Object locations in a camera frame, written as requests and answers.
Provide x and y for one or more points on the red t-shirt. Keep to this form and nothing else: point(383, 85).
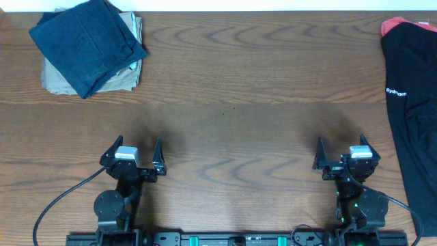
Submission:
point(391, 23)

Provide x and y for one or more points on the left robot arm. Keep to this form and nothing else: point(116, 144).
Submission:
point(116, 209)

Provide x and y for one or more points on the folded navy blue garment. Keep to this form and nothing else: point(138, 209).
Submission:
point(88, 44)

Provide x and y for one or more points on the black t-shirt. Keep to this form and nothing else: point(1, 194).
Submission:
point(410, 57)

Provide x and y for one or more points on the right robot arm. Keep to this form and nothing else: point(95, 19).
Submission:
point(361, 211)

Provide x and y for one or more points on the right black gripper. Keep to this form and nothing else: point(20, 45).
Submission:
point(332, 169)

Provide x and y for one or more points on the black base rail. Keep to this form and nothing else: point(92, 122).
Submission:
point(177, 239)

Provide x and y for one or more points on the folded khaki garment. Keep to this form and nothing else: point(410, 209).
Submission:
point(125, 79)

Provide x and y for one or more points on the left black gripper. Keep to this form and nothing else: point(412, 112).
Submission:
point(158, 169)

